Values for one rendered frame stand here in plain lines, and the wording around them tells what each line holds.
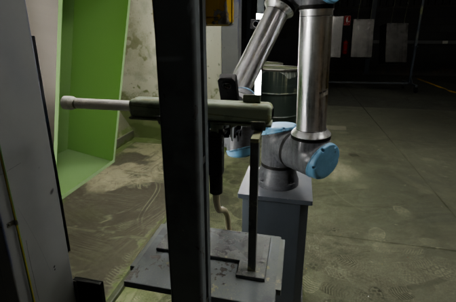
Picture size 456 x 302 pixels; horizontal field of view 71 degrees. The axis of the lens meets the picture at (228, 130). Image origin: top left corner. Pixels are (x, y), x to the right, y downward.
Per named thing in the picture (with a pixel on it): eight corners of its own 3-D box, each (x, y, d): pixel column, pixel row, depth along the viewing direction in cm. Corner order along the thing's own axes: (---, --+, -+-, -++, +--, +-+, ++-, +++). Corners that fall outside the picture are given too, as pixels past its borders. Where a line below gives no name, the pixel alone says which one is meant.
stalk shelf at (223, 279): (123, 287, 66) (123, 281, 66) (166, 226, 87) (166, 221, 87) (273, 313, 60) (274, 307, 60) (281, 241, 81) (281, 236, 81)
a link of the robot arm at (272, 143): (278, 153, 152) (280, 117, 147) (306, 164, 139) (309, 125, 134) (253, 159, 144) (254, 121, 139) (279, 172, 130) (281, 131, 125)
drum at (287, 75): (251, 128, 456) (252, 64, 430) (291, 127, 458) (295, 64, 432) (256, 141, 400) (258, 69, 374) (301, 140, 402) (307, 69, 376)
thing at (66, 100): (270, 193, 73) (274, 93, 66) (268, 203, 68) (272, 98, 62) (81, 174, 83) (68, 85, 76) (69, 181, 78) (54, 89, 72)
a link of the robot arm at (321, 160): (307, 162, 139) (315, -29, 115) (340, 176, 125) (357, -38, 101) (280, 172, 131) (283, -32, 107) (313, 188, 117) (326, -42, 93)
